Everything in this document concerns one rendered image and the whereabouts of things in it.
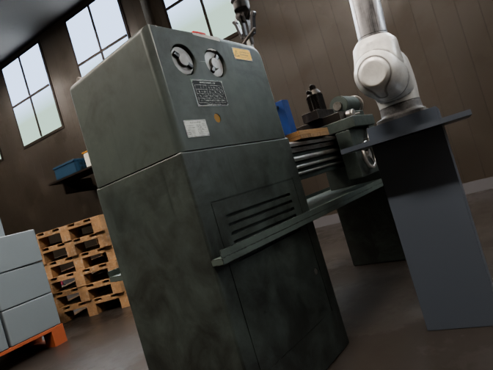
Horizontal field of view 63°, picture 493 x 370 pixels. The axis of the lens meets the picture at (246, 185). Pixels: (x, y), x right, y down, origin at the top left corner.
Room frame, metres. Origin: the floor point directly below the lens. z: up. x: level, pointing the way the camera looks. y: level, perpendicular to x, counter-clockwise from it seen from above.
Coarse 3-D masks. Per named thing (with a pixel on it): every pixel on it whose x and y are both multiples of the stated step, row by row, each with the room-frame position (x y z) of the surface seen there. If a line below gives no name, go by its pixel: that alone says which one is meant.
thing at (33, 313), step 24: (0, 240) 2.85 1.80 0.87; (24, 240) 2.99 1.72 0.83; (0, 264) 2.81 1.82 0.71; (24, 264) 2.95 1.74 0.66; (0, 288) 2.78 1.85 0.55; (24, 288) 2.91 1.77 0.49; (48, 288) 3.07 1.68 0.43; (0, 312) 2.77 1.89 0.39; (24, 312) 2.87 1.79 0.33; (48, 312) 3.02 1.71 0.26; (0, 336) 2.70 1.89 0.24; (24, 336) 2.83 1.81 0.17; (48, 336) 3.02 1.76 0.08
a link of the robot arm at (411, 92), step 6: (402, 54) 1.50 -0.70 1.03; (408, 60) 1.52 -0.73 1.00; (408, 66) 1.47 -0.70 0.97; (414, 78) 1.51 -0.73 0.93; (408, 84) 1.45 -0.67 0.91; (414, 84) 1.49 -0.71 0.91; (408, 90) 1.47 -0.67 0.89; (414, 90) 1.50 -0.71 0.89; (402, 96) 1.49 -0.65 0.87; (408, 96) 1.49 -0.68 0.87; (414, 96) 1.50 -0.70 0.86; (378, 102) 1.55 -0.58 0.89; (384, 102) 1.52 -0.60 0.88; (390, 102) 1.51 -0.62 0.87; (396, 102) 1.50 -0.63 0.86; (384, 108) 1.54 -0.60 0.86
